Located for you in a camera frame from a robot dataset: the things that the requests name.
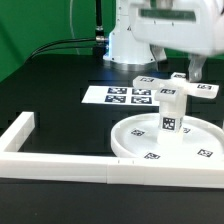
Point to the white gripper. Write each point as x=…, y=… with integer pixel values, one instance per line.
x=193, y=26

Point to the white cross-shaped table base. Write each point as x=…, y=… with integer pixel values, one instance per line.
x=170, y=89

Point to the white round table top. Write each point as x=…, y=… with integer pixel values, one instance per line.
x=136, y=137

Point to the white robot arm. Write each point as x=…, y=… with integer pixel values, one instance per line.
x=124, y=52

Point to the white marker tag sheet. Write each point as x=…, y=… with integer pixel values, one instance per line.
x=119, y=96

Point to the black vertical pole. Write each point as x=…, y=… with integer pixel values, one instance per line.
x=99, y=48

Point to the white U-shaped fence frame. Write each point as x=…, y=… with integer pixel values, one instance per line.
x=99, y=169

